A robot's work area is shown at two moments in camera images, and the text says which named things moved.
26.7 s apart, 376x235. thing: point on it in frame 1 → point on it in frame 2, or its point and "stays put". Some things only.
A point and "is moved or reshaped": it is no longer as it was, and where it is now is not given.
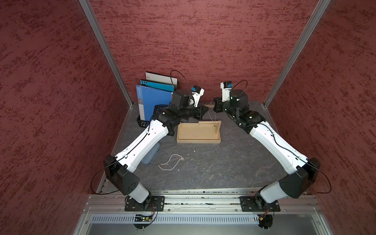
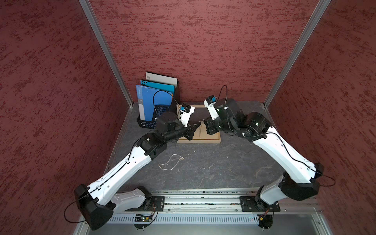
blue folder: x=148 y=98 stays put
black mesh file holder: x=144 y=124 stays put
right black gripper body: x=220 y=106 → x=214 y=125
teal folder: x=163 y=86 stays put
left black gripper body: x=195 y=112 → x=186 y=131
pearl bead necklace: x=169 y=160 stays put
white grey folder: x=161 y=79 stays put
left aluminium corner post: x=106 y=47 stays put
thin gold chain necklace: x=215 y=112 is moved or reshaped
